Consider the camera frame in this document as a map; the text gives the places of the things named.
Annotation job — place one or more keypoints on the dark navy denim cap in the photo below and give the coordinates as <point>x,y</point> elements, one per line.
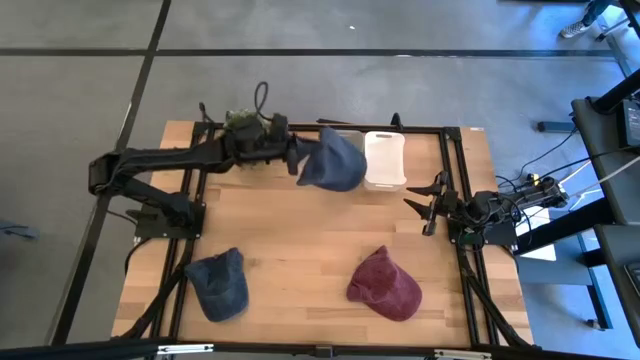
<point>220,285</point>

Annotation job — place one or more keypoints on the person's leg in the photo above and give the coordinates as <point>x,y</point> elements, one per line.
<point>597,10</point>

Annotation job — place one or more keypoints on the black gantry beam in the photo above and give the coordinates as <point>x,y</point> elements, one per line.
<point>100,350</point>

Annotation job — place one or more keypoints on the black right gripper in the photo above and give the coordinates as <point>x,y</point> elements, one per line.
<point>444,200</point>

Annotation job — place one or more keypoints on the person's shoe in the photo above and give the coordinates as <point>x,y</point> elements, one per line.
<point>574,30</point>

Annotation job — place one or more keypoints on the black aluminium table frame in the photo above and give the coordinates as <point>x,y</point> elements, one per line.
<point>425,130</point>

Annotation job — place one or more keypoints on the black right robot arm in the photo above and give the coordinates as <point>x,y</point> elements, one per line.
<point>525,200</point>

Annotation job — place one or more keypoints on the grey plastic bin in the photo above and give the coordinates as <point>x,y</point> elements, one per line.
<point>354,137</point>

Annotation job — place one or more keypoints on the black desk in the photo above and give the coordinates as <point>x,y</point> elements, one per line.
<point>600,130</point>

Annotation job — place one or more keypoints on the potted green plant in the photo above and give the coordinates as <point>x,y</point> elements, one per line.
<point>239,119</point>

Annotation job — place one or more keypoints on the black device on desk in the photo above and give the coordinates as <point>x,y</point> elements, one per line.
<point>632,122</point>

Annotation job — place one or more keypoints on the maroon cap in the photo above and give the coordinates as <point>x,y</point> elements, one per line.
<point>385,290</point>

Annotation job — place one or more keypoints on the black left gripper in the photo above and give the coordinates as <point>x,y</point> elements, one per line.
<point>278,131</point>

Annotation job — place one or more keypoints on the blue denim cap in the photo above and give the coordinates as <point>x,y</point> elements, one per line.
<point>332,162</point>

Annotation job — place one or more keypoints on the white plastic bin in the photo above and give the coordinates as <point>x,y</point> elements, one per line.
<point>385,160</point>

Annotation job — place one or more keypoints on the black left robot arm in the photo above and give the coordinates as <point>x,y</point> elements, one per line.
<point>165,155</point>

